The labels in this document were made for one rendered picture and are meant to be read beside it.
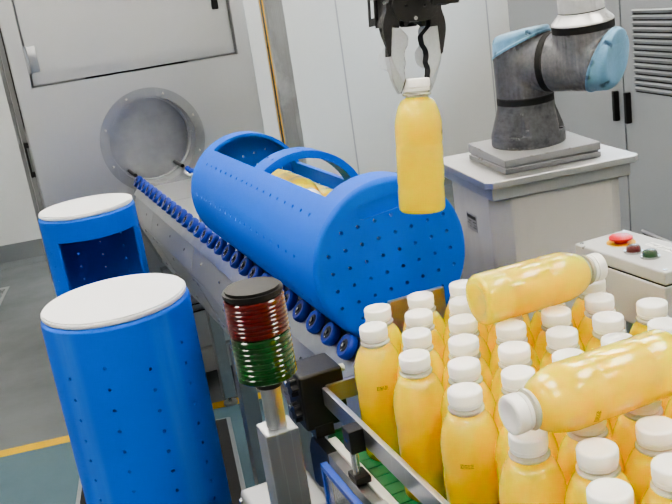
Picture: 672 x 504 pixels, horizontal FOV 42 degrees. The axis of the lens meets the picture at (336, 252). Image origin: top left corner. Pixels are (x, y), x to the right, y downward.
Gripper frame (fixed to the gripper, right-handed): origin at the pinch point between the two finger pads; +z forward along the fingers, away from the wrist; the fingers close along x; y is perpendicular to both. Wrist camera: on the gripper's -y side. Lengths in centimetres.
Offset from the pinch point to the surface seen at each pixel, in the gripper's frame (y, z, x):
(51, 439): 239, 129, 41
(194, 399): 47, 57, 26
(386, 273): 17.1, 31.1, -1.9
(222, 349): 215, 98, -26
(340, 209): 16.0, 19.1, 6.2
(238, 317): -30, 22, 38
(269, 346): -31, 25, 36
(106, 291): 61, 36, 38
